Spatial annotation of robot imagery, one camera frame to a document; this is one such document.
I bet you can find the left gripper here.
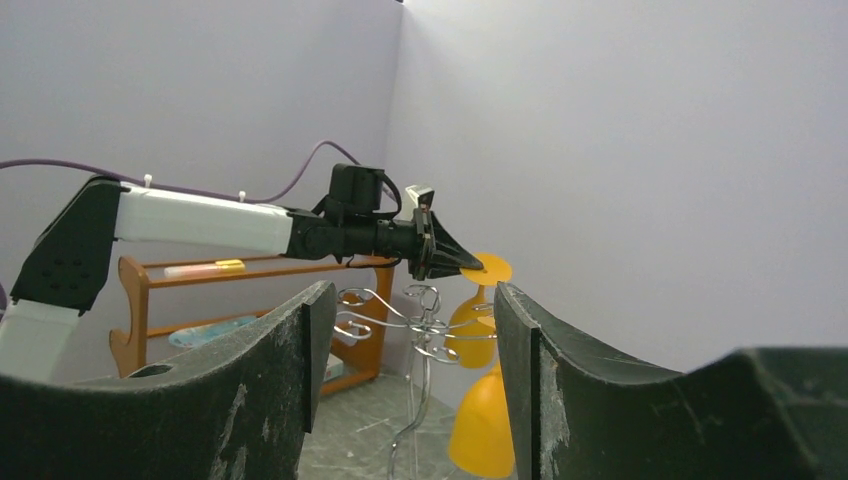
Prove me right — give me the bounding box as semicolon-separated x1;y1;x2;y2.
408;208;484;281

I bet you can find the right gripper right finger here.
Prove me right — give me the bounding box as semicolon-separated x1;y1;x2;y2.
494;283;847;479

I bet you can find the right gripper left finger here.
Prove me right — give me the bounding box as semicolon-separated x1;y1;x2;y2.
1;281;337;479

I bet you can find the orange plastic wine glass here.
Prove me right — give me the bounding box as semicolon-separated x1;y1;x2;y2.
448;253;515;479
444;285;496;369

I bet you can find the chrome wine glass rack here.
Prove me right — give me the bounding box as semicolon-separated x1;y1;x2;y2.
334;284;493;479

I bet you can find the orange wooden rack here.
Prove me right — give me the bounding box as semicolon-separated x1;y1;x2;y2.
109;254;397;397

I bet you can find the light blue flat item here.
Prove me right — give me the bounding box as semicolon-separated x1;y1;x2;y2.
168;316;257;349

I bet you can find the yellow pink tube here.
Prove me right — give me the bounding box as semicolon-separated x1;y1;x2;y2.
163;259;246;278

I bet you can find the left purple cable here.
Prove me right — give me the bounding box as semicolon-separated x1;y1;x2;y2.
0;139;399;205

